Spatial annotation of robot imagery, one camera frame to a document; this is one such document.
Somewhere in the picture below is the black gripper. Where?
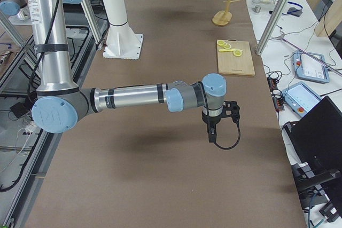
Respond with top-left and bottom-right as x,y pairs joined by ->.
202,101 -> 240,143

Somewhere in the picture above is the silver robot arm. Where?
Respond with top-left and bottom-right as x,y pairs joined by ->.
27,0 -> 240,143
1,0 -> 30,21

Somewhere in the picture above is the wooden cup rack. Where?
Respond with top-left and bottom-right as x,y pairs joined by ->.
212,0 -> 239,27

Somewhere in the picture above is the small metal cup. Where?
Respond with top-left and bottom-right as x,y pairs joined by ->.
253,5 -> 261,13

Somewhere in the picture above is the wooden cutting board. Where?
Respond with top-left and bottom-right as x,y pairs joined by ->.
216,40 -> 255,76

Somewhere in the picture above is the yellow plastic knife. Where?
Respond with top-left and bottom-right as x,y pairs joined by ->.
218,49 -> 239,52

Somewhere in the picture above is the lemon slice pair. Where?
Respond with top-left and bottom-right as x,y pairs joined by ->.
216,40 -> 231,49

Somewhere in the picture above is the near blue teach pendant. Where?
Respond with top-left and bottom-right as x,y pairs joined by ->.
282,82 -> 322,117

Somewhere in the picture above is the blue teach pendant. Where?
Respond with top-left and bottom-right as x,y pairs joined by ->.
282,82 -> 322,117
292,51 -> 330,84

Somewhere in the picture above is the black monitor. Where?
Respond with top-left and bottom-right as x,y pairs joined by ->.
285,96 -> 341,215

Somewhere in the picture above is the far blue teach pendant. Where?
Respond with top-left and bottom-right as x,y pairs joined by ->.
292,51 -> 330,84

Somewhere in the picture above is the white pillar with base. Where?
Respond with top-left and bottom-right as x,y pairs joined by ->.
103,0 -> 144,60

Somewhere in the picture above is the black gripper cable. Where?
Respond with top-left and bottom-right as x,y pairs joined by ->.
200,82 -> 242,150

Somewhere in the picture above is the aluminium frame post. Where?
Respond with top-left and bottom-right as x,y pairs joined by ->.
255,0 -> 288,55

